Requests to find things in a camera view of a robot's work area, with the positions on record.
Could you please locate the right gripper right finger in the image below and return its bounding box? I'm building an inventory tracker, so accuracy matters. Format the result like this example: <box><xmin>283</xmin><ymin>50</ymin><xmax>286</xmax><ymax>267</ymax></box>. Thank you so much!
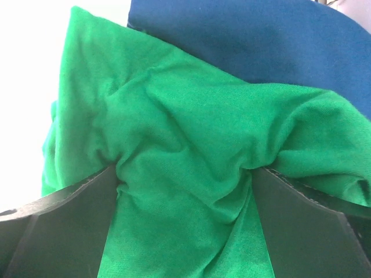
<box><xmin>252</xmin><ymin>168</ymin><xmax>370</xmax><ymax>278</ymax></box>

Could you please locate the folded navy printed t shirt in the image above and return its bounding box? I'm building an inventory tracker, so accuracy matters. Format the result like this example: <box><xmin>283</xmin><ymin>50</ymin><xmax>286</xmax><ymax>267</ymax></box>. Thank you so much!
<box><xmin>128</xmin><ymin>0</ymin><xmax>370</xmax><ymax>117</ymax></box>

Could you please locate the green t shirt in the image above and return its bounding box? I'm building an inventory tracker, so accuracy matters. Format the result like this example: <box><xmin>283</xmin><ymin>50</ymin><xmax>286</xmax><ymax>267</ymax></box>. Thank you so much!
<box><xmin>41</xmin><ymin>7</ymin><xmax>370</xmax><ymax>277</ymax></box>

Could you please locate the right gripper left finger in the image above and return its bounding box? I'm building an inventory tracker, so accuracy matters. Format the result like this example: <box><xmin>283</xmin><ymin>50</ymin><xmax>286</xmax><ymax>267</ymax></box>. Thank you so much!
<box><xmin>1</xmin><ymin>166</ymin><xmax>118</xmax><ymax>277</ymax></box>

